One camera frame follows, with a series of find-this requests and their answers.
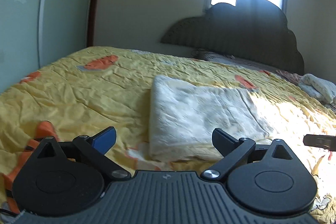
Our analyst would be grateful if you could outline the white cream pants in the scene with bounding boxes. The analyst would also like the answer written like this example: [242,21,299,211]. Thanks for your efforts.
[149,76,274,162]

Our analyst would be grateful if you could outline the white folded cloth at bedside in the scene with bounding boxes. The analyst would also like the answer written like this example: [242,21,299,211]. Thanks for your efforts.
[298,74,335,104]

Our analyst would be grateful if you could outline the yellow floral bed quilt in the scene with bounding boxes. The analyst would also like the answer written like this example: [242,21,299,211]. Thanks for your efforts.
[1,47,335,223]

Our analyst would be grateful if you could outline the grey striped pillow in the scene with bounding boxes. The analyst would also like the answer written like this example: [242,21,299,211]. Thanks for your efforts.
[192,49,280,73]

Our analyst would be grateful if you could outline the dark scalloped headboard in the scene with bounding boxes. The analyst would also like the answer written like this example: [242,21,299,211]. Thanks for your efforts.
[161,0,305,74]

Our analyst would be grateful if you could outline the glass wardrobe sliding door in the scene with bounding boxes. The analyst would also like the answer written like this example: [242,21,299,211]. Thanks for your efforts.
[1,0,90,90]

